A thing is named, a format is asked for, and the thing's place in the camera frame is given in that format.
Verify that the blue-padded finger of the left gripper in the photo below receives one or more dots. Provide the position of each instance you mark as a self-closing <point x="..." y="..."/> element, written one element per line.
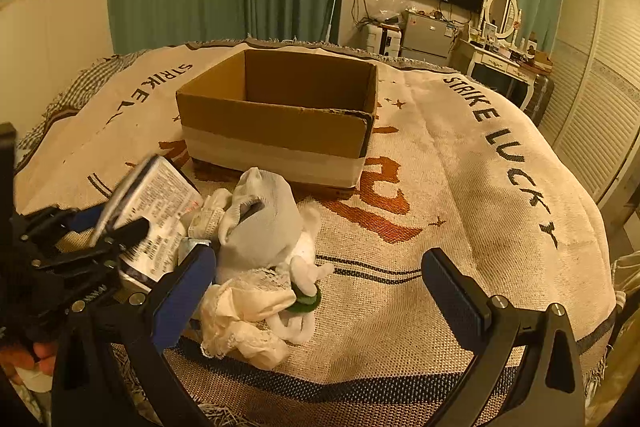
<point x="52" y="268"/>
<point x="82" y="216"/>

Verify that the white oval vanity mirror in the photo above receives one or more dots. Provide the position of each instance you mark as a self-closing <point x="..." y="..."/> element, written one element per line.
<point x="502" y="14"/>

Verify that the white louvred wardrobe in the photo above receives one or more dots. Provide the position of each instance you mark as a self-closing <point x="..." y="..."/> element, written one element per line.
<point x="592" y="119"/>

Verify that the white dressing table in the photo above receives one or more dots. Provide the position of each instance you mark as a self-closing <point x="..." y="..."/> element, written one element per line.
<point x="493" y="70"/>

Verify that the checked grey bedsheet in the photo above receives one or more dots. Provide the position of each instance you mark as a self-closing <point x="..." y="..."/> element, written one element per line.
<point x="69" y="102"/>

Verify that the light grey cloth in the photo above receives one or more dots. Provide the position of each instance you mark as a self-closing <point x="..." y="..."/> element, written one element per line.
<point x="261" y="225"/>

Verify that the white small appliance with black stripe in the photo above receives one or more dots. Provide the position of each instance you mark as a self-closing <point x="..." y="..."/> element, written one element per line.
<point x="381" y="39"/>

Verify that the open cardboard box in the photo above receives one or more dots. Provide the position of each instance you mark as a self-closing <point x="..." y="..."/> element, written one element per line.
<point x="306" y="116"/>

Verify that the grey small fridge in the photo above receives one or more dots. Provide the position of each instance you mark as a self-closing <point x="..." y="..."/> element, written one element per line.
<point x="427" y="39"/>

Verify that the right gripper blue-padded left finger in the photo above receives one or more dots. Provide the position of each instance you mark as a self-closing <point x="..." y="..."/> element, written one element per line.
<point x="88" y="389"/>

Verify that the cream lace cloth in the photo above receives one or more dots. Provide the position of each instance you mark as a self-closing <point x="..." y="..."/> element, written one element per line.
<point x="233" y="317"/>

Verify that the beige woven blanket with lettering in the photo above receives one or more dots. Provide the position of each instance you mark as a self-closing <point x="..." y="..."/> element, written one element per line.
<point x="449" y="165"/>

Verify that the white sock with green patch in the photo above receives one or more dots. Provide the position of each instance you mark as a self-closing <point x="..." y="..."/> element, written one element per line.
<point x="297" y="323"/>

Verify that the person's left hand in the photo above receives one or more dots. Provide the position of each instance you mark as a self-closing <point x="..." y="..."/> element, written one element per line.
<point x="40" y="356"/>

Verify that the white ribbed sock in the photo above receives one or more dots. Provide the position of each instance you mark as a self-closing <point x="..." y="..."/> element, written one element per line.
<point x="203" y="222"/>

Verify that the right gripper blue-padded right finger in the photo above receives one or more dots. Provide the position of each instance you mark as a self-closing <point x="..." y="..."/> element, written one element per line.
<point x="547" y="389"/>

